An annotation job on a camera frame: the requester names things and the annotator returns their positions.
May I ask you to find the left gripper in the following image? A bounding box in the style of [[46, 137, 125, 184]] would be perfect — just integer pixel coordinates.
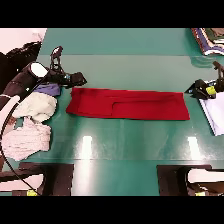
[[53, 71, 89, 90]]

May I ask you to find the cream garment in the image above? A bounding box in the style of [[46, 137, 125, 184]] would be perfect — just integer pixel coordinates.
[[12, 91, 59, 124]]

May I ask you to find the pale pink garment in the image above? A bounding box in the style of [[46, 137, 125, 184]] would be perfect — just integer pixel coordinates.
[[0, 116, 53, 162]]

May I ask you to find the red T-shirt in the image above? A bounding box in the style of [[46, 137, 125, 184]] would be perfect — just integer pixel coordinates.
[[65, 86, 191, 122]]

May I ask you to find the black cable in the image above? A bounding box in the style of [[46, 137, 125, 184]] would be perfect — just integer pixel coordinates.
[[0, 74, 51, 197]]

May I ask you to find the white garment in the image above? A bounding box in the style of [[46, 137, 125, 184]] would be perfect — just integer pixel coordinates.
[[199, 97, 224, 137]]

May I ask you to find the heap of clothes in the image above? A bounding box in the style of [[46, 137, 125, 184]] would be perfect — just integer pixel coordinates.
[[190, 27, 224, 57]]

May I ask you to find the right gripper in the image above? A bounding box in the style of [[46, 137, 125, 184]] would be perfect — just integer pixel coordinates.
[[184, 78, 218, 101]]

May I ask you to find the blue garment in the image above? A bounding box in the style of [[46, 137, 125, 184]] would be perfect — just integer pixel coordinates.
[[32, 82, 62, 98]]

